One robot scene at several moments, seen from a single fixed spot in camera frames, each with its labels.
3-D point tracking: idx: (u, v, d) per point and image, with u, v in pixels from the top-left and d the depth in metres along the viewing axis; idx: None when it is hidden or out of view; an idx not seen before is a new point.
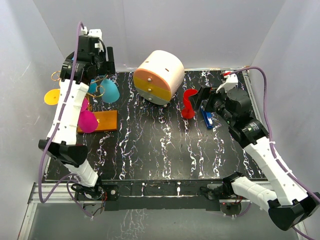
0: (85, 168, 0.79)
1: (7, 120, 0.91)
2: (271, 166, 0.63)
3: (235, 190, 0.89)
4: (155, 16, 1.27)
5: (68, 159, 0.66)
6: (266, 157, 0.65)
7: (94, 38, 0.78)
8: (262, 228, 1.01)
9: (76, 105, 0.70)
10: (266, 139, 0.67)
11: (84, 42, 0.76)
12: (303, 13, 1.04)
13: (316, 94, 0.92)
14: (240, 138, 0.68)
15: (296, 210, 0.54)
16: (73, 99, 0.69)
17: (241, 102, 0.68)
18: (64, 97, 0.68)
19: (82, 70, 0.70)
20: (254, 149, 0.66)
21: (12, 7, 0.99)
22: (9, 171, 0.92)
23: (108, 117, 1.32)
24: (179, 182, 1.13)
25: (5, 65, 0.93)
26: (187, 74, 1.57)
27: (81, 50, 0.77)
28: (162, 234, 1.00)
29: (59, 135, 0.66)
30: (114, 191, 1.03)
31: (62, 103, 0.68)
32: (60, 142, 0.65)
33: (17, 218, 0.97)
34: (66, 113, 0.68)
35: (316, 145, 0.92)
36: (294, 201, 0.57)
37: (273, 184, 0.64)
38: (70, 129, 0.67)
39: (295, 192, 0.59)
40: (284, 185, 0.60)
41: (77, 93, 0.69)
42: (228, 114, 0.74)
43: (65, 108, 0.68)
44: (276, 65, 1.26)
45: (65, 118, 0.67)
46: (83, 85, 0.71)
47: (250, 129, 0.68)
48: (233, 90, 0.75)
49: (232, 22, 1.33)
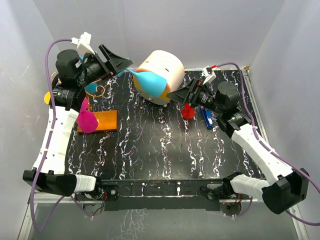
0: (79, 188, 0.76)
1: (6, 120, 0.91)
2: (255, 147, 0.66)
3: (235, 188, 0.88)
4: (155, 15, 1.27)
5: (55, 191, 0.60)
6: (250, 140, 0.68)
7: (74, 59, 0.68)
8: (262, 227, 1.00)
9: (65, 132, 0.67)
10: (248, 126, 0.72)
11: (63, 68, 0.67)
12: (303, 13, 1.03)
13: (316, 95, 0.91)
14: (225, 128, 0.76)
15: (282, 185, 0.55)
16: (62, 126, 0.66)
17: (230, 96, 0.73)
18: (51, 123, 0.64)
19: (72, 97, 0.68)
20: (238, 136, 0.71)
21: (12, 8, 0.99)
22: (9, 171, 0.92)
23: (108, 117, 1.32)
24: (179, 182, 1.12)
25: (5, 65, 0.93)
26: (187, 74, 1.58)
27: (64, 76, 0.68)
28: (162, 234, 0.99)
29: (47, 164, 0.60)
30: (114, 191, 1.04)
31: (49, 130, 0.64)
32: (47, 172, 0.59)
33: (17, 218, 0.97)
34: (53, 140, 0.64)
35: (316, 145, 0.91)
36: (280, 177, 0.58)
37: (260, 165, 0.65)
38: (58, 158, 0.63)
39: (280, 168, 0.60)
40: (269, 163, 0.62)
41: (66, 120, 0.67)
42: (217, 108, 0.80)
43: (53, 134, 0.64)
44: (276, 65, 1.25)
45: (53, 145, 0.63)
46: (73, 111, 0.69)
47: (234, 118, 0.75)
48: (223, 84, 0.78)
49: (232, 23, 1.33)
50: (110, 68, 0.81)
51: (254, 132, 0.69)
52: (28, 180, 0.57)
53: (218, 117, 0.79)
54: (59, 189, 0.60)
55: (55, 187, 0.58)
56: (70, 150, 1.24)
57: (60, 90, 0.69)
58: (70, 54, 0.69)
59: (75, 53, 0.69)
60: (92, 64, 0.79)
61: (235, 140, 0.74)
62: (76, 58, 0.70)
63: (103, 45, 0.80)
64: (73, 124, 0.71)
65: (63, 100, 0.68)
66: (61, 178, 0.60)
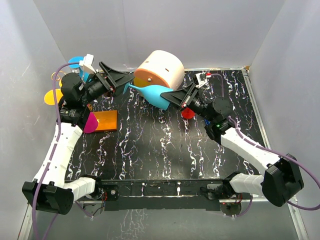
0: (78, 197, 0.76)
1: (6, 119, 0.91)
2: (243, 145, 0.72)
3: (235, 188, 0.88)
4: (155, 15, 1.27)
5: (53, 204, 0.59)
6: (236, 139, 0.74)
7: (78, 83, 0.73)
8: (262, 227, 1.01)
9: (68, 147, 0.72)
10: (232, 129, 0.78)
11: (68, 93, 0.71)
12: (303, 13, 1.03)
13: (316, 95, 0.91)
14: (214, 137, 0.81)
15: (272, 173, 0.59)
16: (66, 140, 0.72)
17: (223, 113, 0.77)
18: (57, 137, 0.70)
19: (78, 115, 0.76)
20: (226, 139, 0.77)
21: (12, 8, 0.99)
22: (9, 171, 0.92)
23: (108, 117, 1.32)
24: (179, 182, 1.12)
25: (5, 65, 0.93)
26: (187, 74, 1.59)
27: (69, 99, 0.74)
28: (162, 234, 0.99)
29: (48, 175, 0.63)
30: (114, 191, 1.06)
31: (54, 143, 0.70)
32: (48, 183, 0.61)
33: (17, 218, 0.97)
34: (57, 153, 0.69)
35: (316, 145, 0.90)
36: (268, 165, 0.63)
37: (251, 161, 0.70)
38: (59, 170, 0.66)
39: (268, 158, 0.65)
40: (257, 156, 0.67)
41: (71, 135, 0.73)
42: (206, 116, 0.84)
43: (57, 147, 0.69)
44: (276, 65, 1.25)
45: (56, 158, 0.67)
46: (78, 128, 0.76)
47: (218, 126, 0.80)
48: (218, 98, 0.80)
49: (232, 23, 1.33)
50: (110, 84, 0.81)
51: (238, 133, 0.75)
52: (27, 191, 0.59)
53: (208, 127, 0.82)
54: (57, 203, 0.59)
55: (53, 201, 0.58)
56: None
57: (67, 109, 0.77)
58: (73, 79, 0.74)
59: (78, 78, 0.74)
60: (95, 83, 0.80)
61: (225, 145, 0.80)
62: (79, 82, 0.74)
63: (101, 63, 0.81)
64: (76, 141, 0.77)
65: (70, 119, 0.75)
66: (59, 192, 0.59)
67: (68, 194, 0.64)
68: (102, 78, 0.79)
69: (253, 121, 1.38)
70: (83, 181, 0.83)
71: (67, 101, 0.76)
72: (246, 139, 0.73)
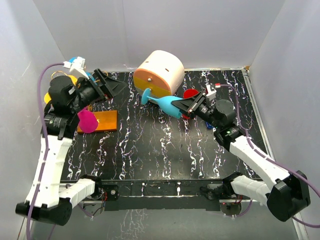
0: (77, 201, 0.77)
1: (6, 119, 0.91)
2: (252, 156, 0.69)
3: (235, 190, 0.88)
4: (155, 15, 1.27)
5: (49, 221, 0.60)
6: (246, 149, 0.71)
7: (68, 86, 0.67)
8: (261, 227, 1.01)
9: (58, 162, 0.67)
10: (243, 137, 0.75)
11: (57, 97, 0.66)
12: (303, 12, 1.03)
13: (316, 94, 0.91)
14: (223, 142, 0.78)
15: (280, 188, 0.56)
16: (55, 156, 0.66)
17: (228, 115, 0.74)
18: (43, 155, 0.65)
19: (65, 125, 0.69)
20: (234, 147, 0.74)
21: (12, 8, 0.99)
22: (9, 172, 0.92)
23: (108, 117, 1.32)
24: (179, 182, 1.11)
25: (5, 64, 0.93)
26: (187, 74, 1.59)
27: (56, 102, 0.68)
28: (162, 234, 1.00)
29: (40, 197, 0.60)
30: (114, 191, 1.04)
31: (42, 162, 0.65)
32: (40, 205, 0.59)
33: (18, 218, 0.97)
34: (46, 171, 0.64)
35: (316, 145, 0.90)
36: (277, 180, 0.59)
37: (259, 173, 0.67)
38: (51, 189, 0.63)
39: (278, 172, 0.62)
40: (266, 169, 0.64)
41: (59, 149, 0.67)
42: (214, 122, 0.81)
43: (45, 166, 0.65)
44: (276, 65, 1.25)
45: (45, 178, 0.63)
46: (66, 139, 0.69)
47: (229, 133, 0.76)
48: (220, 101, 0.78)
49: (232, 23, 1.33)
50: (105, 92, 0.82)
51: (249, 142, 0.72)
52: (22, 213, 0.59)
53: (216, 132, 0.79)
54: (54, 219, 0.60)
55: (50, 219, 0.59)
56: (70, 150, 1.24)
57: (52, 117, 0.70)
58: (64, 82, 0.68)
59: (69, 81, 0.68)
60: (86, 88, 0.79)
61: (233, 152, 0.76)
62: (70, 85, 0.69)
63: (99, 70, 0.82)
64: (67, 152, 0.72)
65: (56, 128, 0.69)
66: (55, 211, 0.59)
67: (65, 205, 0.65)
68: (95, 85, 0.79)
69: (253, 121, 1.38)
70: (82, 185, 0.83)
71: (55, 107, 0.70)
72: (256, 150, 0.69)
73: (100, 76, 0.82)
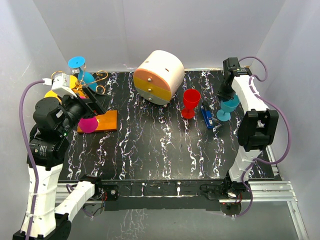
0: (76, 212, 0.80)
1: (6, 119, 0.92)
2: (244, 89, 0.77)
3: (232, 178, 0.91)
4: (154, 16, 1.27)
5: None
6: (243, 85, 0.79)
7: (55, 109, 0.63)
8: (260, 228, 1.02)
9: (49, 192, 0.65)
10: (247, 76, 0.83)
11: (43, 121, 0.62)
12: (304, 12, 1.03)
13: (317, 95, 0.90)
14: None
15: (250, 114, 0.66)
16: (45, 187, 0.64)
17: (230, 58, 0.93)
18: (34, 187, 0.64)
19: (52, 150, 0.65)
20: (235, 80, 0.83)
21: (12, 8, 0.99)
22: (9, 171, 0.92)
23: (108, 117, 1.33)
24: (179, 182, 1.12)
25: (5, 65, 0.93)
26: (187, 74, 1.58)
27: (43, 127, 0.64)
28: (162, 234, 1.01)
29: (34, 228, 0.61)
30: (114, 191, 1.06)
31: (33, 194, 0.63)
32: (37, 236, 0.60)
33: (19, 217, 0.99)
34: (39, 203, 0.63)
35: (317, 146, 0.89)
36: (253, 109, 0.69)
37: (244, 105, 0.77)
38: (46, 219, 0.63)
39: (259, 105, 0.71)
40: (249, 101, 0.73)
41: (48, 180, 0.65)
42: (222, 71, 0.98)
43: (37, 199, 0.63)
44: (276, 64, 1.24)
45: (38, 209, 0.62)
46: (55, 168, 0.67)
47: (238, 70, 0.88)
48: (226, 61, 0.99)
49: (232, 23, 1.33)
50: (94, 108, 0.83)
51: (249, 80, 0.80)
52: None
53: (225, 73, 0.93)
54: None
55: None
56: (70, 150, 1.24)
57: (37, 144, 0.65)
58: (51, 104, 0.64)
59: (56, 102, 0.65)
60: (72, 106, 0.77)
61: (233, 87, 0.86)
62: (57, 108, 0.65)
63: (88, 88, 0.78)
64: (57, 177, 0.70)
65: (42, 156, 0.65)
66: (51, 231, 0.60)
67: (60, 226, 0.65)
68: (82, 103, 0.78)
69: None
70: (81, 193, 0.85)
71: (41, 131, 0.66)
72: (251, 87, 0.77)
73: (90, 93, 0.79)
